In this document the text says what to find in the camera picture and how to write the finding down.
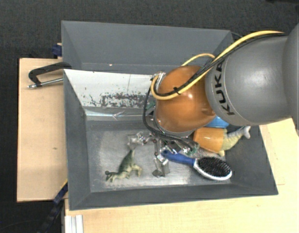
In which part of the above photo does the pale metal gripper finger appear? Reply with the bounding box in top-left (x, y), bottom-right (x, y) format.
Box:
top-left (152, 153), bottom-right (171, 179)
top-left (127, 132), bottom-right (150, 151)

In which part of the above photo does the green toy dinosaur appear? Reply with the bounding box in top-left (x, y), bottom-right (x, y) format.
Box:
top-left (105, 149), bottom-right (143, 183)

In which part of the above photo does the blue and white hairbrush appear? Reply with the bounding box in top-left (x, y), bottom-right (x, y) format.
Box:
top-left (162, 150), bottom-right (233, 182)

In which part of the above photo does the blue cup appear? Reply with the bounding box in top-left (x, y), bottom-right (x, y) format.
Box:
top-left (204, 115), bottom-right (230, 129)

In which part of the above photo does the pale flat board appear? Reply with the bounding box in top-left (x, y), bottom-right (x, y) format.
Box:
top-left (17, 57), bottom-right (69, 202)

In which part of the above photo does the grey metal bin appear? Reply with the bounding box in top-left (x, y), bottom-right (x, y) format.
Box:
top-left (60, 20), bottom-right (279, 211)

